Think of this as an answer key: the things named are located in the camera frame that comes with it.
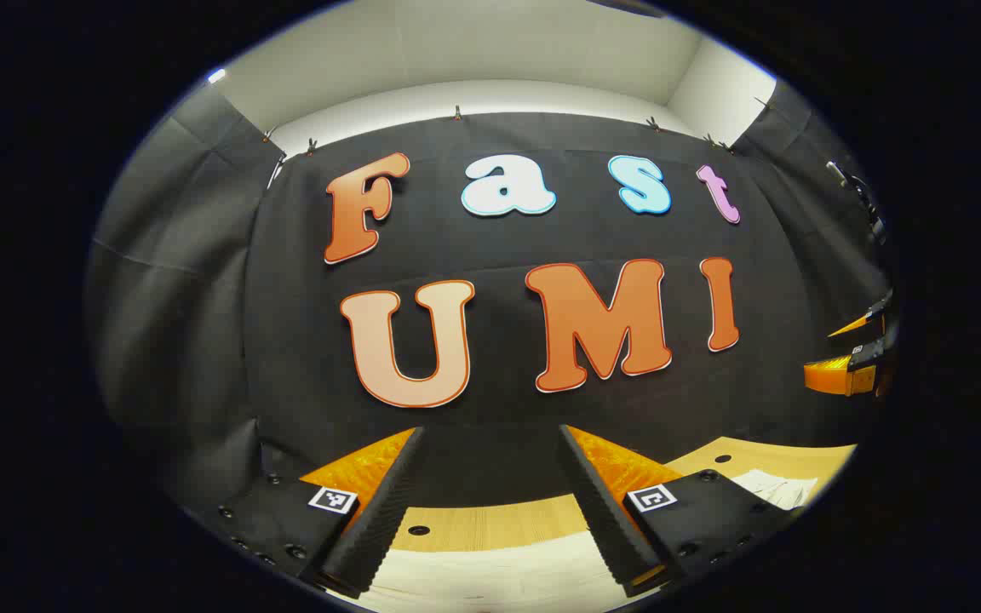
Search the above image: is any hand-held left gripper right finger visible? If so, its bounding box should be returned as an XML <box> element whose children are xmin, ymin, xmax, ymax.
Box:
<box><xmin>557</xmin><ymin>424</ymin><xmax>796</xmax><ymax>599</ymax></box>

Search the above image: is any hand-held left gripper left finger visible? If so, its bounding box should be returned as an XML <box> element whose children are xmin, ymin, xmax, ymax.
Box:
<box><xmin>188</xmin><ymin>426</ymin><xmax>427</xmax><ymax>600</ymax></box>

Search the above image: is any black metal stand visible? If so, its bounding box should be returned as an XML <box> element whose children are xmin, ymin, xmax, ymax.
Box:
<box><xmin>827</xmin><ymin>160</ymin><xmax>888</xmax><ymax>248</ymax></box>

